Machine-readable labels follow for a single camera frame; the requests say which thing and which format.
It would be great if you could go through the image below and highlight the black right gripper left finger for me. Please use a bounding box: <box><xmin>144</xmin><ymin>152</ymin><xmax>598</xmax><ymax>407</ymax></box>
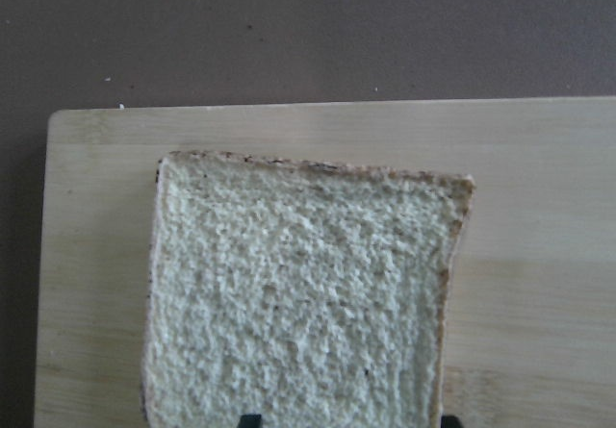
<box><xmin>239</xmin><ymin>414</ymin><xmax>263</xmax><ymax>428</ymax></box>

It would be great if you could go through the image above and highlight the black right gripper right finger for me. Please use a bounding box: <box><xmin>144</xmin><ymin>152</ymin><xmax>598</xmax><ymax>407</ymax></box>
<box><xmin>440</xmin><ymin>415</ymin><xmax>463</xmax><ymax>428</ymax></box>

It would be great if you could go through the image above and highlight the wooden cutting board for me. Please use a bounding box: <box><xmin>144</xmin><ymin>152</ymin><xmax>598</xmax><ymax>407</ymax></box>
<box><xmin>35</xmin><ymin>97</ymin><xmax>615</xmax><ymax>427</ymax></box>

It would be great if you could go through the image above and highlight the bread slice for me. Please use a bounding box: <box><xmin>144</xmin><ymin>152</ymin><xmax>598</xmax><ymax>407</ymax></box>
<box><xmin>141</xmin><ymin>151</ymin><xmax>475</xmax><ymax>427</ymax></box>

